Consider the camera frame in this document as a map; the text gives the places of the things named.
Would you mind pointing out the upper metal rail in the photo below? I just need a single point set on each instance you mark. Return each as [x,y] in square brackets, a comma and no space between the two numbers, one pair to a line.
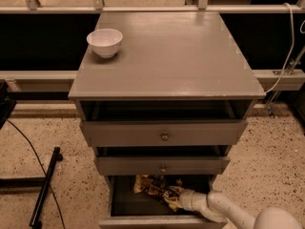
[210,8]

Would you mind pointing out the grey top drawer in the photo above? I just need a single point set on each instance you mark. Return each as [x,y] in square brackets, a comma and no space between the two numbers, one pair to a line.
[162,133]

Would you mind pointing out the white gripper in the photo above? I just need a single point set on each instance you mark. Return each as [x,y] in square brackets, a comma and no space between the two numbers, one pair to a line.
[188,197]

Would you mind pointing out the metal bracket stand right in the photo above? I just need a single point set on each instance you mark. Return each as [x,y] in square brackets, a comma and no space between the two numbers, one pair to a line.
[287,70]

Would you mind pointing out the grey bottom drawer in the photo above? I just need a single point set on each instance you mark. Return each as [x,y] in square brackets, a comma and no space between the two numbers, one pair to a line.
[130,210]

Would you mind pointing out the white ceramic bowl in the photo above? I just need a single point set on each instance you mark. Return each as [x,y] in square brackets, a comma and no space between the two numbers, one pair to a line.
[105,42]

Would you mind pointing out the black equipment at left edge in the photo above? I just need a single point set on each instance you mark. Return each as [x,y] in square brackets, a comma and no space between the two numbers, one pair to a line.
[7,103]

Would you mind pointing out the brown chip bag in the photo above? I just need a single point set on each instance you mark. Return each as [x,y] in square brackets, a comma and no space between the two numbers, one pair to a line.
[163,188]

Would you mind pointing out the grey wooden drawer cabinet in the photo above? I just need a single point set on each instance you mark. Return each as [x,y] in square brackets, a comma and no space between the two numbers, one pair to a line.
[173,66]

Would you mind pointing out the black floor stand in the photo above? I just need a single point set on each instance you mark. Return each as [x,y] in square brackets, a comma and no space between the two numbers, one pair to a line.
[43,183]

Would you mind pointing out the grey drawer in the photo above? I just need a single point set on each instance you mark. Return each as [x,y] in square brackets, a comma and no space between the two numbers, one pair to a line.
[130,210]
[162,133]
[161,165]

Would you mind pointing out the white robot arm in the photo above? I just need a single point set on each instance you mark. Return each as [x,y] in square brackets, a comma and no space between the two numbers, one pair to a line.
[217,207]

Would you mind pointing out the grey middle drawer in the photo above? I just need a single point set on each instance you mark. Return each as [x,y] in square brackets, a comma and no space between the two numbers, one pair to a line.
[161,165]

